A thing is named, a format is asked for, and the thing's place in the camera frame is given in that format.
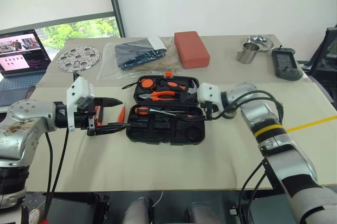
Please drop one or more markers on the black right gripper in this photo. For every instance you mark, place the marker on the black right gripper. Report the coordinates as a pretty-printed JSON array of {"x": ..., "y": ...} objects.
[{"x": 208, "y": 112}]

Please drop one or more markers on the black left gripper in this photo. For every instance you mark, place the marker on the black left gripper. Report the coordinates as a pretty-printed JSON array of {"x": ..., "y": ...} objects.
[{"x": 84, "y": 120}]

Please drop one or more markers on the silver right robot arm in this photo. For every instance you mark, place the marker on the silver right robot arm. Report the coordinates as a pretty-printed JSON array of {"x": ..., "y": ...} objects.
[{"x": 263, "y": 113}]

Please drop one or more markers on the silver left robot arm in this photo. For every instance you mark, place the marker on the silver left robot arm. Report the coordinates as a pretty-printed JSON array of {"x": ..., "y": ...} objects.
[{"x": 23, "y": 118}]

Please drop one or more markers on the black plastic tool case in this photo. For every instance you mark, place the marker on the black plastic tool case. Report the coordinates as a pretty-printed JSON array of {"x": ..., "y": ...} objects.
[{"x": 163, "y": 131}]

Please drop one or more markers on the small orange screwdriver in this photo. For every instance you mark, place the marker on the small orange screwdriver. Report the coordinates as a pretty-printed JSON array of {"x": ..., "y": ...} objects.
[{"x": 121, "y": 114}]

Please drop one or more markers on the metal screwdriver shaft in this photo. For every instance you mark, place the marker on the metal screwdriver shaft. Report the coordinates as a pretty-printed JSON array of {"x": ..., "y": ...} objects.
[{"x": 142, "y": 110}]

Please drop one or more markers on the orange black tape measure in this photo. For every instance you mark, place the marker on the orange black tape measure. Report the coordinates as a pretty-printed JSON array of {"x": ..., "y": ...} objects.
[{"x": 147, "y": 83}]

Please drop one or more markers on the clear plastic bag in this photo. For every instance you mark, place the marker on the clear plastic bag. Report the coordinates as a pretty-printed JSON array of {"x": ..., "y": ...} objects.
[{"x": 108, "y": 66}]

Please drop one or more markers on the red rectangular block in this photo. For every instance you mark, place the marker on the red rectangular block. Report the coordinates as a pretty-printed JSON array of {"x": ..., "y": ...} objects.
[{"x": 193, "y": 50}]

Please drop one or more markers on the round perforated metal steamer plate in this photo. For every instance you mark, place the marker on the round perforated metal steamer plate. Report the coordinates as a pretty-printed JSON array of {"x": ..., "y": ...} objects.
[{"x": 78, "y": 58}]

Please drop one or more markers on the dark blue folded cloth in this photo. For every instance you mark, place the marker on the dark blue folded cloth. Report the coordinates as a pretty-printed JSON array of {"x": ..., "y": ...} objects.
[{"x": 137, "y": 52}]

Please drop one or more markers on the stainless steel cup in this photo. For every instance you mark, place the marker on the stainless steel cup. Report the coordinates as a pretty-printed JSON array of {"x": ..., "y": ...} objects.
[{"x": 247, "y": 54}]

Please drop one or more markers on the stainless steel bowl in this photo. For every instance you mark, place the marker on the stainless steel bowl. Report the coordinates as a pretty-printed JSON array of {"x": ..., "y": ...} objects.
[{"x": 263, "y": 42}]

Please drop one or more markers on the black handheld controller device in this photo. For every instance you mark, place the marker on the black handheld controller device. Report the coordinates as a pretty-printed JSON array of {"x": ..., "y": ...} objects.
[{"x": 285, "y": 64}]

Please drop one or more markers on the dark rounded grey shape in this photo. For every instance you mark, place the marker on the dark rounded grey shape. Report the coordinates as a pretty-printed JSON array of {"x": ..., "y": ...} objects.
[
  {"x": 139, "y": 212},
  {"x": 202, "y": 214}
]

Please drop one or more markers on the open laptop computer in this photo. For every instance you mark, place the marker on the open laptop computer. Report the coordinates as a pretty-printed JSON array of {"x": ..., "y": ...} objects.
[{"x": 21, "y": 55}]

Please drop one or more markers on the black mesh office chair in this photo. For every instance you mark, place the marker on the black mesh office chair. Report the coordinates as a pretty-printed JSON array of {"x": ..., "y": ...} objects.
[{"x": 326, "y": 55}]

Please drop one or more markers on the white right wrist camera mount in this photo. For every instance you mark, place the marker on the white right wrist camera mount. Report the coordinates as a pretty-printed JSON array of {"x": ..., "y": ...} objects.
[{"x": 210, "y": 93}]

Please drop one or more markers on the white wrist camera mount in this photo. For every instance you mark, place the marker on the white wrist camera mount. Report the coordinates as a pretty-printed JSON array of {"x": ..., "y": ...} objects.
[
  {"x": 79, "y": 89},
  {"x": 210, "y": 93}
]

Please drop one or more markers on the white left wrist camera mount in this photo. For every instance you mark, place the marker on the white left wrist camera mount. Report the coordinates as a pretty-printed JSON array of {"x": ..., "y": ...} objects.
[{"x": 79, "y": 89}]

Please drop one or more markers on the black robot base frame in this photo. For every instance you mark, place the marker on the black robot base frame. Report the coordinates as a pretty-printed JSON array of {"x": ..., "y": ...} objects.
[{"x": 73, "y": 210}]

